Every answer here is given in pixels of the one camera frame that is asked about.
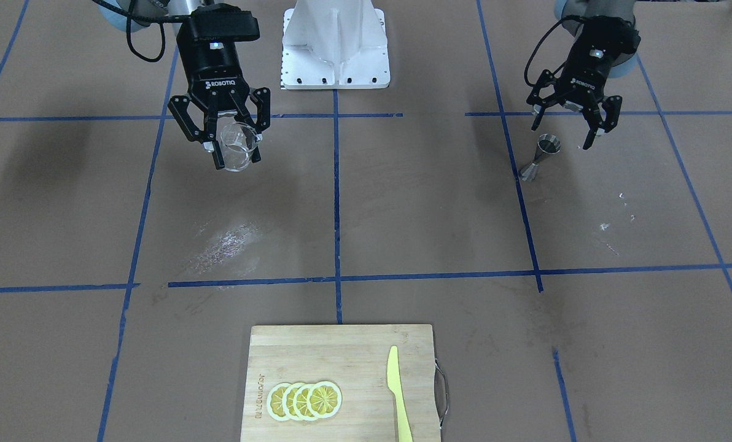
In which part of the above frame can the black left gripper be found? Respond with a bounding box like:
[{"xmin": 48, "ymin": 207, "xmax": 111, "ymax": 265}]
[{"xmin": 526, "ymin": 37, "xmax": 623, "ymax": 149}]

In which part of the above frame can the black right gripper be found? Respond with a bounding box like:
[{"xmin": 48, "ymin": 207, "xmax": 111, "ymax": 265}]
[{"xmin": 167, "ymin": 37, "xmax": 271, "ymax": 170}]

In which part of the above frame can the clear glass shaker cup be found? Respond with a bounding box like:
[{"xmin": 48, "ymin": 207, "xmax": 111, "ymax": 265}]
[{"xmin": 218, "ymin": 122, "xmax": 263, "ymax": 173}]

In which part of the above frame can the steel jigger measuring cup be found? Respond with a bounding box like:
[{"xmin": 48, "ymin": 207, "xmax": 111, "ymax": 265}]
[{"xmin": 520, "ymin": 133, "xmax": 561, "ymax": 182}]

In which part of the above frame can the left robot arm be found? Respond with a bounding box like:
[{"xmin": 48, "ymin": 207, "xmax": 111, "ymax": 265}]
[{"xmin": 523, "ymin": 1, "xmax": 641, "ymax": 149}]

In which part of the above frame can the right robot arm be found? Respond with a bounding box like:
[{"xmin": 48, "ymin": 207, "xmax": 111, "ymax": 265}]
[{"xmin": 98, "ymin": 1, "xmax": 271, "ymax": 173}]

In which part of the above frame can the wooden cutting board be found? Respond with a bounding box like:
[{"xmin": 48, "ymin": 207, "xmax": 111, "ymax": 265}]
[{"xmin": 240, "ymin": 324, "xmax": 444, "ymax": 441}]

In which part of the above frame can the yellow plastic knife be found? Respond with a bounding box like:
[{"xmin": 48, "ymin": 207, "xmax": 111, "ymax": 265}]
[{"xmin": 386, "ymin": 345, "xmax": 413, "ymax": 441}]

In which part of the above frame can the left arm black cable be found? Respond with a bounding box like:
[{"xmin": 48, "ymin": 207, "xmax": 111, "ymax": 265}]
[{"xmin": 524, "ymin": 15, "xmax": 588, "ymax": 87}]

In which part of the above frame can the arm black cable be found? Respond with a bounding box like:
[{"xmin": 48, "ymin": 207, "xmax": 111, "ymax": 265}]
[
  {"xmin": 524, "ymin": 15, "xmax": 588, "ymax": 87},
  {"xmin": 127, "ymin": 0, "xmax": 189, "ymax": 63}
]

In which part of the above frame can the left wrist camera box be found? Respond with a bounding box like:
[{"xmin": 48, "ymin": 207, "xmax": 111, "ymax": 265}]
[{"xmin": 577, "ymin": 16, "xmax": 641, "ymax": 64}]

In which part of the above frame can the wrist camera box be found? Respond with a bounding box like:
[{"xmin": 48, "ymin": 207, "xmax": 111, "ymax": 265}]
[
  {"xmin": 577, "ymin": 16, "xmax": 641, "ymax": 64},
  {"xmin": 181, "ymin": 3, "xmax": 260, "ymax": 42}
]

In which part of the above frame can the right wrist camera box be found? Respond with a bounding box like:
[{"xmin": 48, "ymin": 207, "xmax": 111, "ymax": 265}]
[{"xmin": 181, "ymin": 3, "xmax": 260, "ymax": 42}]

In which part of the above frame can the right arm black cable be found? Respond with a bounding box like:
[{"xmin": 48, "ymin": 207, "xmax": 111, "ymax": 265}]
[{"xmin": 127, "ymin": 0, "xmax": 189, "ymax": 63}]

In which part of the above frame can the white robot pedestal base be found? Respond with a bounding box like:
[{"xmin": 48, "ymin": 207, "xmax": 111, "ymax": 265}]
[{"xmin": 280, "ymin": 1, "xmax": 391, "ymax": 90}]

